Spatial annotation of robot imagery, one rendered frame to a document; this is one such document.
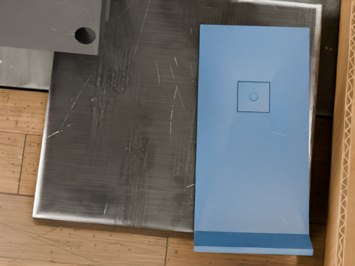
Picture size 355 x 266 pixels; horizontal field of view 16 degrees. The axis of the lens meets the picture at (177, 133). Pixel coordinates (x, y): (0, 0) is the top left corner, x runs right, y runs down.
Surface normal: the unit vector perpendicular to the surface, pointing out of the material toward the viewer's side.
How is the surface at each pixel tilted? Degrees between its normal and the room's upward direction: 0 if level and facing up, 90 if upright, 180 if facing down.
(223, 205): 0
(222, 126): 0
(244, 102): 0
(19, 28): 31
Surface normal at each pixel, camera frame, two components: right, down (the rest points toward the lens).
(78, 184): 0.00, -0.29
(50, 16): -0.03, 0.24
